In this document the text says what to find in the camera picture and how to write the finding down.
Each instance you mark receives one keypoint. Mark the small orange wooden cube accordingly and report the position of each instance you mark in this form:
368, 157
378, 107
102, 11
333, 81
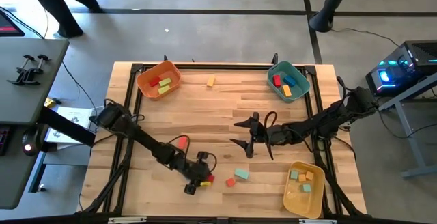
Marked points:
309, 175
302, 177

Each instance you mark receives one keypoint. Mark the yellow-orange wooden block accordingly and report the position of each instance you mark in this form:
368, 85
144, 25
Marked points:
286, 90
210, 80

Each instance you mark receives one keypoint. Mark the small red wooden cube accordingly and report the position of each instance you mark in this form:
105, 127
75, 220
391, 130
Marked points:
230, 182

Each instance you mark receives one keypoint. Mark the blue wooden block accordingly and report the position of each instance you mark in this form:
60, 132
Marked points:
289, 81

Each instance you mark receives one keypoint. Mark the black monitor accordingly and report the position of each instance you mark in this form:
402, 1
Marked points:
8, 26

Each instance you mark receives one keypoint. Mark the small teal wooden cube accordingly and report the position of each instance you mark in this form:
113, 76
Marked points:
294, 174
306, 188

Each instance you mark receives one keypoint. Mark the dark grey desk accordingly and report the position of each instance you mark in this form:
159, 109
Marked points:
27, 97

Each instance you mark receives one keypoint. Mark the red wooden block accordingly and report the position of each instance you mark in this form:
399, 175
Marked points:
211, 178
277, 81
154, 81

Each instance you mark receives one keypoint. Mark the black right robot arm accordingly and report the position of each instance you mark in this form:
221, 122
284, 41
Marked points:
324, 121

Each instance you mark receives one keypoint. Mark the small yellow object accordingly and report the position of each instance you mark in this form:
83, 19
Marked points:
50, 102

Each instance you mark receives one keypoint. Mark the yellow tape tag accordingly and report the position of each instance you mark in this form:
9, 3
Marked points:
205, 183

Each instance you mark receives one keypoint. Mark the white printed paper sheet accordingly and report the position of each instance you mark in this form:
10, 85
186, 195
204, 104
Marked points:
73, 114

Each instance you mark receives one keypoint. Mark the black screw clamp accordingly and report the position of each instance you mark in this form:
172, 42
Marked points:
35, 70
21, 72

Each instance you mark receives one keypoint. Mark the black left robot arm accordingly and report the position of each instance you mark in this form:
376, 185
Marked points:
143, 138

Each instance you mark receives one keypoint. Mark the black computer with lights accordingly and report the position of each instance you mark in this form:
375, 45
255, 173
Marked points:
392, 77

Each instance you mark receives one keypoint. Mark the teal plastic bin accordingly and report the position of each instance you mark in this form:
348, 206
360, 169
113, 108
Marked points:
300, 86

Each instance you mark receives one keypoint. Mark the orange plastic bin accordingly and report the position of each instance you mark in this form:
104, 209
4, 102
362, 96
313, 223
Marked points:
172, 73

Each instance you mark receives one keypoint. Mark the teal wooden block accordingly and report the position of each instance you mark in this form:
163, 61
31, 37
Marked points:
241, 173

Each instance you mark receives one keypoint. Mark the black computer mouse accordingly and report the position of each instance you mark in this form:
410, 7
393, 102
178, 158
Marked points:
30, 145

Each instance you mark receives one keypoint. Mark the black stand pole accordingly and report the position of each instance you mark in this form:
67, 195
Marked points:
327, 9

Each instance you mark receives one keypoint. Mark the yellow plastic bin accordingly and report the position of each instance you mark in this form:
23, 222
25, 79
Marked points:
300, 203

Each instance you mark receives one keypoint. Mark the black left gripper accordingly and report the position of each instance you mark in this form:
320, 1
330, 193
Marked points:
194, 172

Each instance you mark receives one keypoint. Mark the person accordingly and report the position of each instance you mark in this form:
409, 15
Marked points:
54, 9

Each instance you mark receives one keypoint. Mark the grey metal desk frame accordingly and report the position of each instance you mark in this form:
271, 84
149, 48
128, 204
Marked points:
406, 93

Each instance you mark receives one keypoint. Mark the silver metal bracket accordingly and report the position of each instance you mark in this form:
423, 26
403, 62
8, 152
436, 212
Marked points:
317, 221
126, 220

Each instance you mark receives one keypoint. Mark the black metal table frame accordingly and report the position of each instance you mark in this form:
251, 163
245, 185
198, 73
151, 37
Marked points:
222, 66

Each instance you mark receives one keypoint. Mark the coral wooden block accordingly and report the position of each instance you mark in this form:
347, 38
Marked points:
182, 142

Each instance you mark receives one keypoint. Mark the black keyboard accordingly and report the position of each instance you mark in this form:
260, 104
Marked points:
2, 142

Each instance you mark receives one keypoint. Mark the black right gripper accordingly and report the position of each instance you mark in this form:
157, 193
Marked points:
273, 136

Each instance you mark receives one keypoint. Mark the light green wooden block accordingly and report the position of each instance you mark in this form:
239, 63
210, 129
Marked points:
165, 82
164, 89

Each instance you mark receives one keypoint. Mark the black diagonal bar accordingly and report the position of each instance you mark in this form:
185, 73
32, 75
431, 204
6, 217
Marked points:
65, 125

